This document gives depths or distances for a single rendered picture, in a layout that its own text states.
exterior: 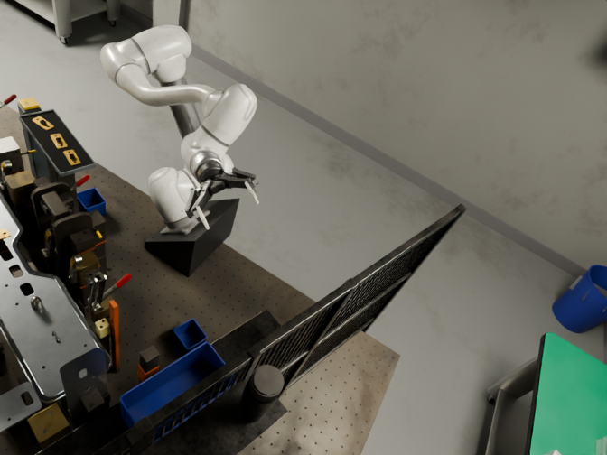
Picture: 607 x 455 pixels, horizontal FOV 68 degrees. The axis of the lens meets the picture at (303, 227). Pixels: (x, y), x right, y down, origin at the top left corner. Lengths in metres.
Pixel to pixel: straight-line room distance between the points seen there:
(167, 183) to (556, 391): 2.14
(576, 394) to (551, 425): 0.29
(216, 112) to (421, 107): 2.91
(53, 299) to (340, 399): 1.20
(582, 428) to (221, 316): 1.80
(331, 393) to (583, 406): 1.32
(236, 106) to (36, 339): 0.99
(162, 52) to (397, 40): 2.50
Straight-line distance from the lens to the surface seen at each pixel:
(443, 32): 3.85
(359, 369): 2.18
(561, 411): 2.69
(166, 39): 1.80
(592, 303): 4.03
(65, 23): 4.82
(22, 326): 1.77
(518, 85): 3.88
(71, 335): 1.73
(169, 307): 2.11
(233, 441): 1.15
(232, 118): 1.33
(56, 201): 1.82
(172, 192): 2.06
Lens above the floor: 2.53
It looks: 46 degrees down
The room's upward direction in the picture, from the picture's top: 24 degrees clockwise
